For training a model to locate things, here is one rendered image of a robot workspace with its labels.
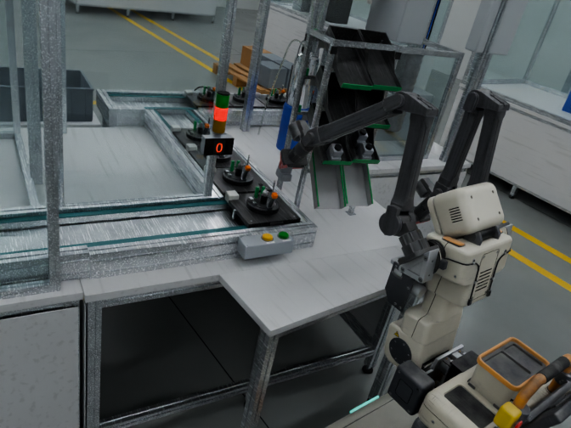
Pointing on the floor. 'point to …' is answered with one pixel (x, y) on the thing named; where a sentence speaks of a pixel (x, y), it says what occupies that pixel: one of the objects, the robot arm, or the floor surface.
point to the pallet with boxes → (269, 69)
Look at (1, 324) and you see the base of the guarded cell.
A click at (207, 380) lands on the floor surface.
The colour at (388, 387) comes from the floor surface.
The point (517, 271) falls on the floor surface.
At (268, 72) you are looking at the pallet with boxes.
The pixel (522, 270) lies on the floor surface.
